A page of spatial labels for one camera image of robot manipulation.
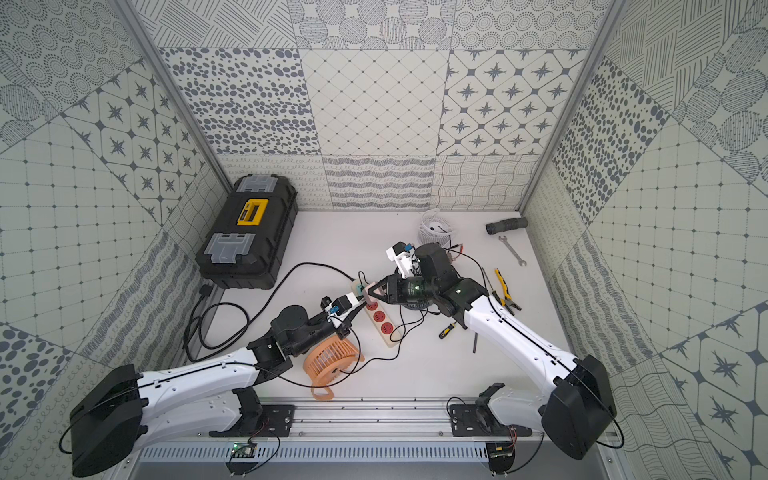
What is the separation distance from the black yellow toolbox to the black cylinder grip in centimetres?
77

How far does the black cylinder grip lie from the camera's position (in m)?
1.13

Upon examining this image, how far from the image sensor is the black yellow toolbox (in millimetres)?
877
